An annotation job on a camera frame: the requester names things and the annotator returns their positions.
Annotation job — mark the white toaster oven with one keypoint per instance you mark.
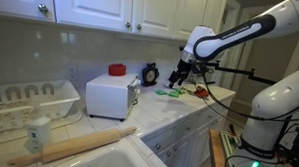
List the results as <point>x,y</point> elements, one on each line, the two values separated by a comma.
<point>105,95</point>

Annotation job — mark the round metal cabinet knob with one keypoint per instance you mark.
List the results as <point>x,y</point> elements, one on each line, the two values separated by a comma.
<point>127,24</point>
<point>138,26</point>
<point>43,8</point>

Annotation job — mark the white plastic dish rack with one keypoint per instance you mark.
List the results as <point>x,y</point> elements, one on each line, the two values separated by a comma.
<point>60,97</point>

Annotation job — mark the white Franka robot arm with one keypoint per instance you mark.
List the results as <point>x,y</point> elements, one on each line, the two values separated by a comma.
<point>275,98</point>

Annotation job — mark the white ceramic sink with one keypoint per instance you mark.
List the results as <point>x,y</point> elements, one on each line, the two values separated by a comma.
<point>120,162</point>

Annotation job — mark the white plastic bottle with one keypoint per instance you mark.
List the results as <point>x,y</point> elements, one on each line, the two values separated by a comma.
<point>37,133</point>

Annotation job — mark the wooden rolling pin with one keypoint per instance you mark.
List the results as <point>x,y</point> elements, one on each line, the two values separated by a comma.
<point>77,144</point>

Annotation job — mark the green cloth piece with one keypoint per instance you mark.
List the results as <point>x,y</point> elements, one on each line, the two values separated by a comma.
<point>160,92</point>
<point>173,94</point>
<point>181,91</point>

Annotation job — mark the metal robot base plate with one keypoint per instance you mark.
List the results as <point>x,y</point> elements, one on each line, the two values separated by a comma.
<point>229,146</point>

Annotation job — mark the white cabinet door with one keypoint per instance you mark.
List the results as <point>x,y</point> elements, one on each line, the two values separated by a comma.
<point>195,11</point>
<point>15,0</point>
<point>155,12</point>
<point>92,8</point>

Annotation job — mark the red orange object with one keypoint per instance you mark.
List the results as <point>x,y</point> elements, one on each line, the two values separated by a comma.
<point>201,92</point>

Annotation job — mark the white base cabinets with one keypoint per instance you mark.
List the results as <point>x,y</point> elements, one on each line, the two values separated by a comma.
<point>187,141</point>

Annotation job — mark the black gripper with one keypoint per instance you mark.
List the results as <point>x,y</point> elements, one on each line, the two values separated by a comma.
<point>184,68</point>

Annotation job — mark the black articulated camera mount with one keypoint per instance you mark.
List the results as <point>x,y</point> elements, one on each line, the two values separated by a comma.
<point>243,72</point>

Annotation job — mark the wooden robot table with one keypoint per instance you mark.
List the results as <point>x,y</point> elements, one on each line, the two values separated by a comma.
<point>217,156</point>

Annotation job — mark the white wall outlet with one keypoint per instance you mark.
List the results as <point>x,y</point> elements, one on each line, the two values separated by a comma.
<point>72,72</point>

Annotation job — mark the black round clock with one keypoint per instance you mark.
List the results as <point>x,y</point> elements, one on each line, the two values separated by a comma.
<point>150,75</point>

